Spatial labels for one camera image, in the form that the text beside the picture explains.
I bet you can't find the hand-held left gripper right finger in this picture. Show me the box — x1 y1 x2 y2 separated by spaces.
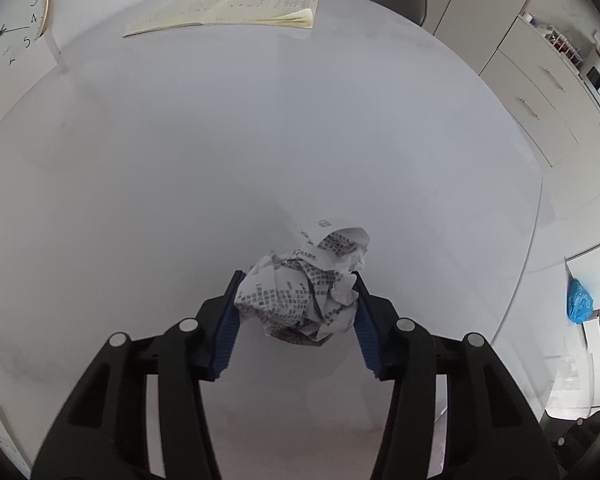
350 271 562 480

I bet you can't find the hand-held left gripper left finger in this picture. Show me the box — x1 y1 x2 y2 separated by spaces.
30 270 248 480

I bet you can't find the printed paper ball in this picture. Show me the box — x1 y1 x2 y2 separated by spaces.
233 215 372 347

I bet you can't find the blue plastic bag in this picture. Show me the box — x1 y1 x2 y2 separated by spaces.
566 278 595 325

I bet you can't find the beige wardrobe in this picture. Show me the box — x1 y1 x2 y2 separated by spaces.
564 232 600 312

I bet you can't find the beige drawer cabinet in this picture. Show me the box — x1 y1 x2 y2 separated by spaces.
479 12 600 167

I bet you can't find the white card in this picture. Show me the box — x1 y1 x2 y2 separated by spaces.
0 35 60 129

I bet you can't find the open cream booklet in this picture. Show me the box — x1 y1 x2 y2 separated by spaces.
122 0 321 39

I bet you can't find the beige tall cabinet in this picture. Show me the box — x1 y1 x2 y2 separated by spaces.
432 0 552 77

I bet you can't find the small rack of bottles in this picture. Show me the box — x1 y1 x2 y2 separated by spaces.
546 26 582 67

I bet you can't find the white wall clock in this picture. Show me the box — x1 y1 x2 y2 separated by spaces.
0 0 51 94

